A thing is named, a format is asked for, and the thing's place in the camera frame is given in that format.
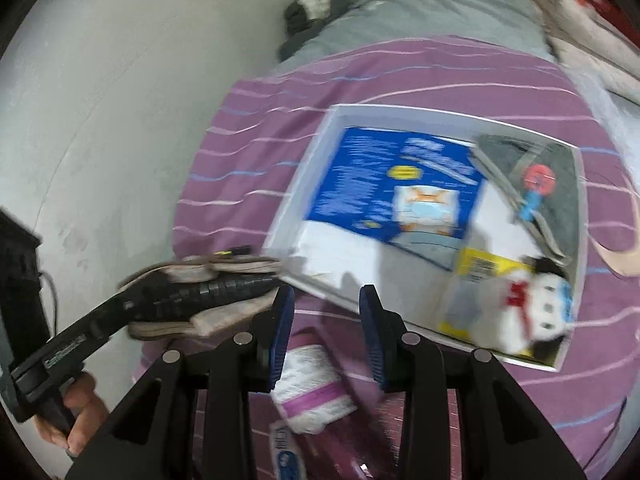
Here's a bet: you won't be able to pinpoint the beige folded quilt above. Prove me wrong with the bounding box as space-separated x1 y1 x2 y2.
533 0 639 104

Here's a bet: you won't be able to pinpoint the white plush dog toy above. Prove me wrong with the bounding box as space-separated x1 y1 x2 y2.
470 258 573 360

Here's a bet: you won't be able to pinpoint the white shallow box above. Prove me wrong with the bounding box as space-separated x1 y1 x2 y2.
264 104 587 372

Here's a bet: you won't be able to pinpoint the dark crumpled clothes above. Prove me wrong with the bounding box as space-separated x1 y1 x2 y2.
278 0 350 62

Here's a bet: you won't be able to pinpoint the white blue bandage packet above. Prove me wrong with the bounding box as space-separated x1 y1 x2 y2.
269 422 307 480

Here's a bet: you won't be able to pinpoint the yellow tissue pack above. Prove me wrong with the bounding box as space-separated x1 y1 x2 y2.
437 248 533 356

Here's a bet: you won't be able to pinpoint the purple white tissue pack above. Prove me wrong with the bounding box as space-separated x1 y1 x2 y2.
270 328 358 434

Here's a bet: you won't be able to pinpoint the person left hand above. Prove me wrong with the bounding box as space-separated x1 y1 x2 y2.
34 373 110 456

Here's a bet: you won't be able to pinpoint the purple striped blanket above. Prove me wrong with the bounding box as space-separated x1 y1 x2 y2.
172 36 639 479

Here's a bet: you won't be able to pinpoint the green plaid cloth pouch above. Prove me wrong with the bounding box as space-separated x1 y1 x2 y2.
471 134 580 266

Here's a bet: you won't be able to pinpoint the blue pouch with corgi picture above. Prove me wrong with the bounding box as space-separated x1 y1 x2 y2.
307 128 485 243

